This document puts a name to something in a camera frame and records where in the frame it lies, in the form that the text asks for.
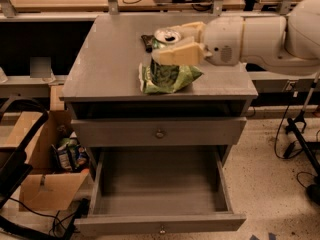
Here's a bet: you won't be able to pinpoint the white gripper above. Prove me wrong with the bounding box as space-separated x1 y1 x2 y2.
151 17 244 66

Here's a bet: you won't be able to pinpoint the green soda can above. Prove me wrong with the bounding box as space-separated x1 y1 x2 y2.
150 28 181 87

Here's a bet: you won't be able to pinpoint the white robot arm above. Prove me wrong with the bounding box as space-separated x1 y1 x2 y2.
152 0 320 76

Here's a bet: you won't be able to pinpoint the closed grey top drawer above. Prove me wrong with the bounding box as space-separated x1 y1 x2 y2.
71 117 246 147

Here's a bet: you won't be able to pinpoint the grey drawer cabinet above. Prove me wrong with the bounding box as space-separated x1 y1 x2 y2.
59 13 259 237

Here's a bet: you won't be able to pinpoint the open grey middle drawer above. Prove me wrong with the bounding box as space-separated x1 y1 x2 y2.
75 146 246 236

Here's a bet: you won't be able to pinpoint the black snack packet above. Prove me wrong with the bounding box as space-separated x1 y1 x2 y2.
141 35 154 53

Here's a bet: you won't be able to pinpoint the green chip bag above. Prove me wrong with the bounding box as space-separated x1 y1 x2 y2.
139 64 203 94

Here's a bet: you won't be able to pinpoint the snack packets in box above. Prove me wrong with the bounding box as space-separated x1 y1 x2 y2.
51 132 89 173

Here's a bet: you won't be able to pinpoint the black stand at right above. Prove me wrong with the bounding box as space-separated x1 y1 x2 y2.
274 74 320 205

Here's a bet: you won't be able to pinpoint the brown cardboard box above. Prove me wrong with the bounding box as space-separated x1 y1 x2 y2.
5 107 89 211

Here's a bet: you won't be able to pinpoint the black frame at left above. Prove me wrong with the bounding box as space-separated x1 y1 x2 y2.
0 95 89 240

